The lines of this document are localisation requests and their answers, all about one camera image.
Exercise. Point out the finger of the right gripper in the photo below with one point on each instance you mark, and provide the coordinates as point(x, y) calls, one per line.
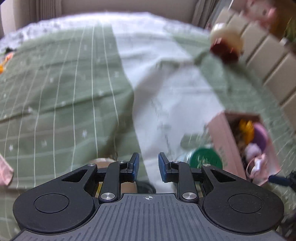
point(288, 181)

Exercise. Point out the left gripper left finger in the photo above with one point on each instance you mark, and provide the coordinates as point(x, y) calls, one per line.
point(114, 175)

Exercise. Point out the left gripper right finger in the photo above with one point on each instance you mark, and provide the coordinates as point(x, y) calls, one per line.
point(180, 174)

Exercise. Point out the pink fabric pouch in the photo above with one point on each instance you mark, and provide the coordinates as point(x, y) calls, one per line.
point(256, 162)

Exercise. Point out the purple pink plush mitt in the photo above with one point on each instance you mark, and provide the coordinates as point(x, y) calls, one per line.
point(260, 136)

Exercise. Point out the orange artificial flower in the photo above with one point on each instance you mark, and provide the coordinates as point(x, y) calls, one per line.
point(246, 129)

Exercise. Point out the green lid glass jar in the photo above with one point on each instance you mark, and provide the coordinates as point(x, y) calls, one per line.
point(197, 157)

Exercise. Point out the pink cardboard box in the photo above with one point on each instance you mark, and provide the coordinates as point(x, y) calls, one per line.
point(220, 129)

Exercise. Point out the green checked bedspread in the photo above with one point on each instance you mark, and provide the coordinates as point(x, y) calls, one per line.
point(108, 85)

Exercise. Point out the beige padded headboard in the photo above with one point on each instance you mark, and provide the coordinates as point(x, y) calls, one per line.
point(268, 58)

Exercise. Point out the white red plush toy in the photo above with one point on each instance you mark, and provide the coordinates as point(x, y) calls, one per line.
point(226, 43)

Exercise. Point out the grey curtain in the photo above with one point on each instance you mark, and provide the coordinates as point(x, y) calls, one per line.
point(207, 11)

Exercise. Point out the pink bunny plush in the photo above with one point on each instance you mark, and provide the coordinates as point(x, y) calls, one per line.
point(262, 12)

